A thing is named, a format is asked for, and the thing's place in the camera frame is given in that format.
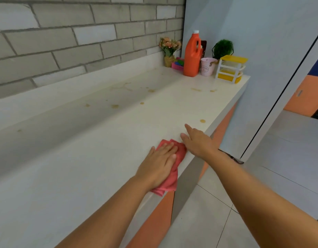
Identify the person's left hand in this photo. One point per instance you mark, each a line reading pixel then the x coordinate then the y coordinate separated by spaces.
pixel 156 167

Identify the person's right hand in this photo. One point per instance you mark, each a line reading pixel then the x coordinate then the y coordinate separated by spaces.
pixel 200 144

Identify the pink cloth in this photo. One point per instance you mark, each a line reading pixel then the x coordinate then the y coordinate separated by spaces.
pixel 172 180

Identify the yellow white mini drawer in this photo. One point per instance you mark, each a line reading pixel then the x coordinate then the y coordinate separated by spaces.
pixel 218 69

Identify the pink plastic basket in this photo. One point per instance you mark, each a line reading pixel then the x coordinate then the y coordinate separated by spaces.
pixel 175 67

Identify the green round lid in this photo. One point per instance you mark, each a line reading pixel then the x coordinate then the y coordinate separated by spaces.
pixel 181 62

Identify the orange jug with white cap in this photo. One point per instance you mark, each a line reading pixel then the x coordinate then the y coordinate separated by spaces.
pixel 191 59

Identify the brown coffee pouch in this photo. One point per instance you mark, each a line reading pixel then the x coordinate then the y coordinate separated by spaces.
pixel 204 47

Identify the green plant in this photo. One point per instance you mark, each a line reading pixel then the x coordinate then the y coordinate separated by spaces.
pixel 223 49

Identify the pink flowers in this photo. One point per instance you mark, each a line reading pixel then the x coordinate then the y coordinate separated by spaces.
pixel 169 49

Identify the person's left forearm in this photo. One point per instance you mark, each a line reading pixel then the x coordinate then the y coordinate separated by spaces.
pixel 104 216

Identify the person's right forearm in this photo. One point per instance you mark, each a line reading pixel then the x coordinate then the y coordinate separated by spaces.
pixel 265 198

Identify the white countertop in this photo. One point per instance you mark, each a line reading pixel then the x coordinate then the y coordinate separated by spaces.
pixel 84 152

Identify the orange cabinet front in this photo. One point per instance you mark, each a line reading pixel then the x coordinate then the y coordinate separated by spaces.
pixel 153 224

